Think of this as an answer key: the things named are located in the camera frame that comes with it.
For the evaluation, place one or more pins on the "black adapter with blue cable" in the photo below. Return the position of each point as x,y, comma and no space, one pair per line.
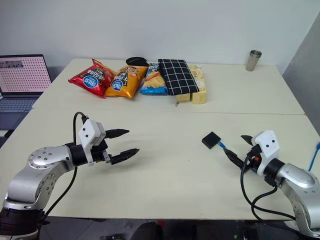
211,140

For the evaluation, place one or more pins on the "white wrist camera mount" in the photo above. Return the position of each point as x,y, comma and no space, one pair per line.
89,132
267,146

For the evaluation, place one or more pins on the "dark rounded shape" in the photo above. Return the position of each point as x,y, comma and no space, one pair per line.
147,231

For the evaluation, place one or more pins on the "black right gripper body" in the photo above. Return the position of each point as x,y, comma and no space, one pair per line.
253,155

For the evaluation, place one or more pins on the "black round object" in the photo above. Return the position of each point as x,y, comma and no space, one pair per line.
135,61

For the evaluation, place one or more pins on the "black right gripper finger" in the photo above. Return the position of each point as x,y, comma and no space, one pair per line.
235,158
248,139

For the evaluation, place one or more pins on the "orange chip bag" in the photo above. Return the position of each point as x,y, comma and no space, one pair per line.
125,82

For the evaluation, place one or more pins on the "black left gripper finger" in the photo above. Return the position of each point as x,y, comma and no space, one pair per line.
117,132
125,155

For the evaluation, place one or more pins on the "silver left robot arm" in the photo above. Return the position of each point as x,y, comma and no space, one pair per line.
37,165

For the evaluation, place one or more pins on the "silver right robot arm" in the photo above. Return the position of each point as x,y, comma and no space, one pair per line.
300,185

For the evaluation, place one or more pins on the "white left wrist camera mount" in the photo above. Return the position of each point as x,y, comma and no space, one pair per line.
89,132

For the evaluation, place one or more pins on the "large yellow snack box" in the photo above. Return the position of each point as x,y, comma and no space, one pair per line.
200,85

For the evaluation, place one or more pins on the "stainless steel cup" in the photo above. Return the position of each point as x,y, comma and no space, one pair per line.
253,61

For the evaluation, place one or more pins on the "red chip bag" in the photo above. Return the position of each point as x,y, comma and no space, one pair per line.
91,80

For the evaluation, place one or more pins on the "black white-grid pouch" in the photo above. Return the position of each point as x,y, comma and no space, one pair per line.
176,76

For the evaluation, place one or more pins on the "blue chip bag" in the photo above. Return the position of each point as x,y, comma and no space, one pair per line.
153,81

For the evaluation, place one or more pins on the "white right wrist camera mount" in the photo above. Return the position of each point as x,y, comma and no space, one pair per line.
267,146

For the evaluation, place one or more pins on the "small yellow snack box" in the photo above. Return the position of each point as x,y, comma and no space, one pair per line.
183,97

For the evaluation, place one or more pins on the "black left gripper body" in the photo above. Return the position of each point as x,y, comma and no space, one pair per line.
100,153

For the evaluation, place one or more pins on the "open laptop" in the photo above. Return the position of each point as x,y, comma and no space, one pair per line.
22,75

